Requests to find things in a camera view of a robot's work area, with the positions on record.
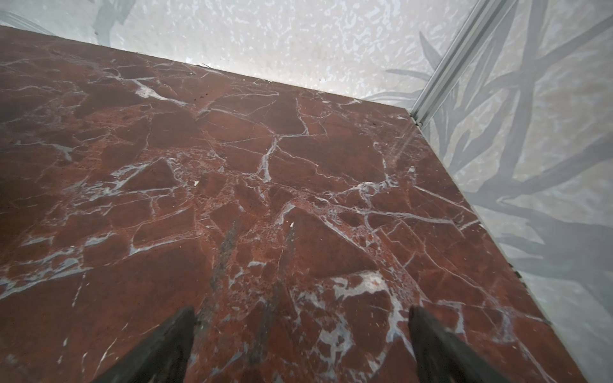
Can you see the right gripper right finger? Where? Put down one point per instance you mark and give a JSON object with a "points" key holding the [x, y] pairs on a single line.
{"points": [[442, 357]]}

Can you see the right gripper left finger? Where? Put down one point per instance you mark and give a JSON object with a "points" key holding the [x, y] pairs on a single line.
{"points": [[161, 357]]}

